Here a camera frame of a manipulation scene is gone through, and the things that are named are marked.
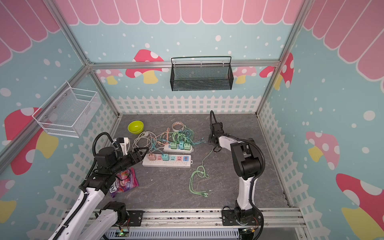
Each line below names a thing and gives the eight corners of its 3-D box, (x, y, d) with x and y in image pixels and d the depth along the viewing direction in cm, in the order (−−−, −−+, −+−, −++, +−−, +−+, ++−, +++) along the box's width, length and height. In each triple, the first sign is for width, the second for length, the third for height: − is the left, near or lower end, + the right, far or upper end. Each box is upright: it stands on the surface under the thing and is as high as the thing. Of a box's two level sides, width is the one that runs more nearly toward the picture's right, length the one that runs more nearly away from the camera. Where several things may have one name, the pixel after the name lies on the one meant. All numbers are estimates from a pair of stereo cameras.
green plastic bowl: (128, 135, 110) (125, 131, 105) (132, 125, 116) (129, 120, 112) (143, 135, 110) (141, 131, 105) (146, 125, 116) (144, 120, 112)
